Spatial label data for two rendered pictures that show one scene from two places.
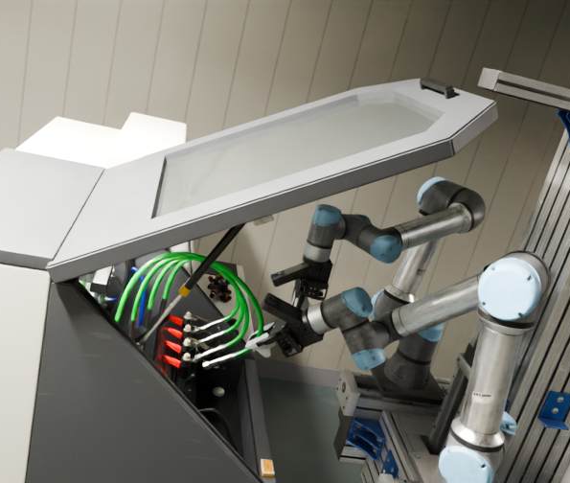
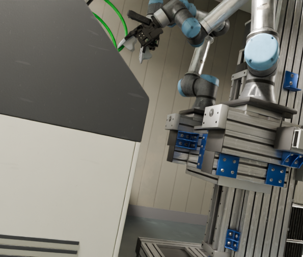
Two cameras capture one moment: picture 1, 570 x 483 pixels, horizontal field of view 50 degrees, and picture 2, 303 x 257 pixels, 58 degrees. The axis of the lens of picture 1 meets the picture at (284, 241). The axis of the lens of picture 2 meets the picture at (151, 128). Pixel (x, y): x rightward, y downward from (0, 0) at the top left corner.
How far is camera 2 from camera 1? 125 cm
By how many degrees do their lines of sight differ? 23
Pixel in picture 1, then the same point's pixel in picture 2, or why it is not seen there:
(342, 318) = (174, 6)
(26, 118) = not seen: outside the picture
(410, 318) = (209, 16)
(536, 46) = (226, 44)
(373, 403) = (188, 121)
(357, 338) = (184, 13)
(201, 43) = not seen: hidden behind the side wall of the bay
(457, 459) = (256, 41)
